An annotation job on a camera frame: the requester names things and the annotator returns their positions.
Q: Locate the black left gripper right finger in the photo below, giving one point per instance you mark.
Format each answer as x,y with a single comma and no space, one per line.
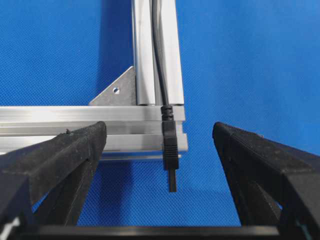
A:
272,184

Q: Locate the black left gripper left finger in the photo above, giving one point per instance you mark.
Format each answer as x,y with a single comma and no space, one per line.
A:
47,183

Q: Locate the aluminium extrusion frame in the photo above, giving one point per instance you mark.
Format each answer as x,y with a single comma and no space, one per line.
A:
112,120

